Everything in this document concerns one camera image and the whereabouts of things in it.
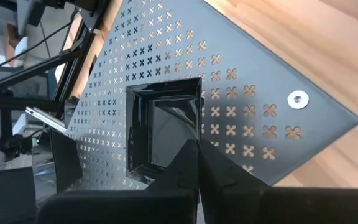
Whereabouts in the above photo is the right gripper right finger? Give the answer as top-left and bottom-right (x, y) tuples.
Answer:
(199, 141), (358, 224)

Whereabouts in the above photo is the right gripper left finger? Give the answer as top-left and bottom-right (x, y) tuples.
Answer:
(37, 139), (200, 224)

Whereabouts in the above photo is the black small square mini plate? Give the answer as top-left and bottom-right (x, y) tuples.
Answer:
(125, 77), (204, 185)

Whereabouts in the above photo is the grey perforated metal shelf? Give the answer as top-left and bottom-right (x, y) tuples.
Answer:
(63, 0), (358, 191)

